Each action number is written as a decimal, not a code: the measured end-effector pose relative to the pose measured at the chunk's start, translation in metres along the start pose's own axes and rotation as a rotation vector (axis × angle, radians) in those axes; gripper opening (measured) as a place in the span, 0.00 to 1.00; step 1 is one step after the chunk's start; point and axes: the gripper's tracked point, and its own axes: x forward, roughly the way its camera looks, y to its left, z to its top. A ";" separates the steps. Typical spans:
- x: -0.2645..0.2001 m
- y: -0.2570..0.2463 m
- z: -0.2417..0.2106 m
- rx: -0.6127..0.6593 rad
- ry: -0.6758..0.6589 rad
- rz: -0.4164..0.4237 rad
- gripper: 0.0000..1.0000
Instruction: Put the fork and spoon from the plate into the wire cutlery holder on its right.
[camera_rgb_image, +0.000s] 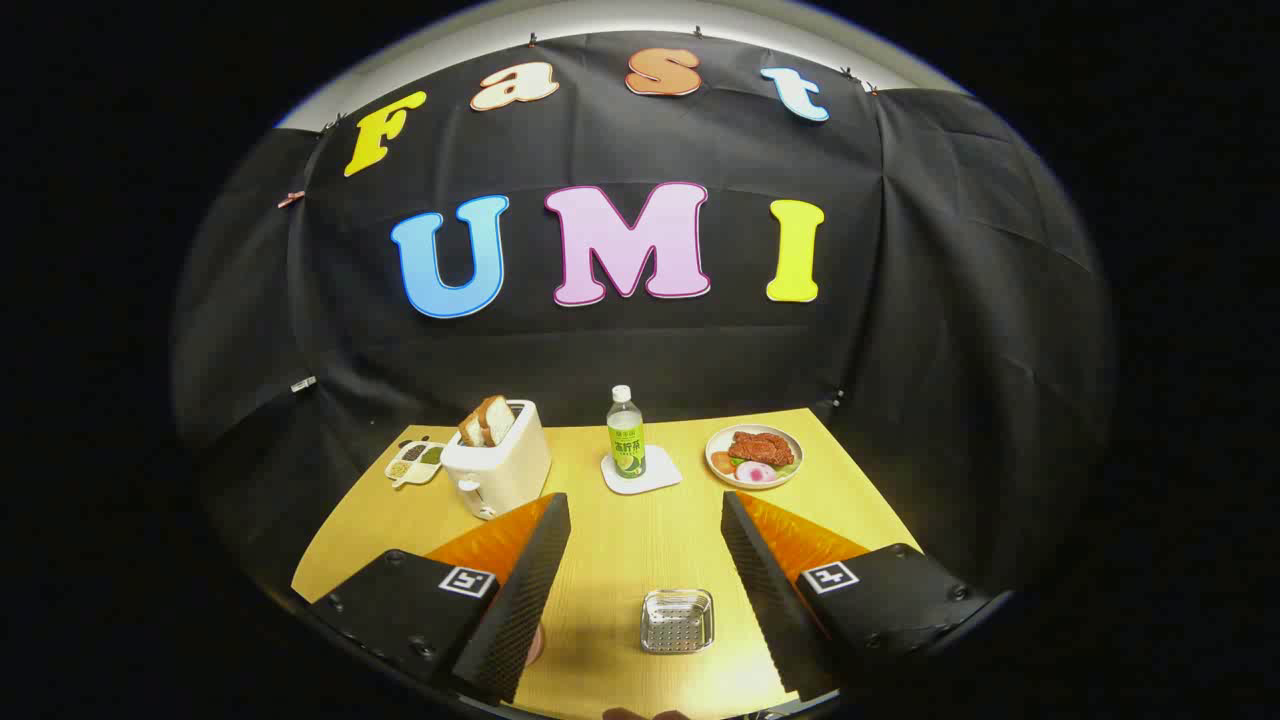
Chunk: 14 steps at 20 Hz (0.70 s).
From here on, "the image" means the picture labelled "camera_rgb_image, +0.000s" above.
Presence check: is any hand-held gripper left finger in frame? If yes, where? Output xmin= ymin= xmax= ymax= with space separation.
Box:
xmin=310 ymin=492 xmax=572 ymax=705

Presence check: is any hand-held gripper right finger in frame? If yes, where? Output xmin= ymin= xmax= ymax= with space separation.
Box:
xmin=720 ymin=489 xmax=993 ymax=701

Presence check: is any perforated metal basket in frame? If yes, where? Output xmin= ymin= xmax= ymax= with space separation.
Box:
xmin=640 ymin=588 xmax=716 ymax=655

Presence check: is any white toaster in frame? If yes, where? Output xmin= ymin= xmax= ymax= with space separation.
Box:
xmin=440 ymin=399 xmax=553 ymax=521

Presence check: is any brown meat patty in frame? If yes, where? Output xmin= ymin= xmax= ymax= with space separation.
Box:
xmin=728 ymin=430 xmax=796 ymax=467

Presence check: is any white food plate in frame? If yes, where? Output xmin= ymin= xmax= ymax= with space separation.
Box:
xmin=705 ymin=424 xmax=804 ymax=490

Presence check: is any white square coaster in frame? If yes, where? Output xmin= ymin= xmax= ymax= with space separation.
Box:
xmin=600 ymin=445 xmax=684 ymax=496

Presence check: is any white compartment seasoning dish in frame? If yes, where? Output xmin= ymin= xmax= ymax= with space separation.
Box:
xmin=384 ymin=438 xmax=447 ymax=489

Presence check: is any green label drink bottle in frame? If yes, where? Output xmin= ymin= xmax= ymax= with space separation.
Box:
xmin=606 ymin=385 xmax=647 ymax=479

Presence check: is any black backdrop cloth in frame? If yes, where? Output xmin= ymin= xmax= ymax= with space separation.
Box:
xmin=170 ymin=30 xmax=1116 ymax=601

